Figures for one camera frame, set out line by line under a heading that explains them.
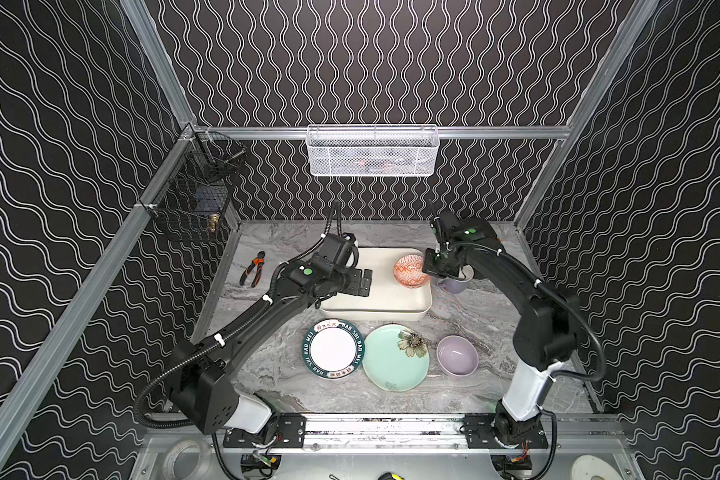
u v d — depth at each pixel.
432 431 0.76
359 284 0.71
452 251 0.65
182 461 0.71
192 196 0.92
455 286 1.00
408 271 0.95
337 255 0.60
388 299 0.97
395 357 0.86
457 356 0.84
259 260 1.07
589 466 0.71
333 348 0.86
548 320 0.49
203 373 0.40
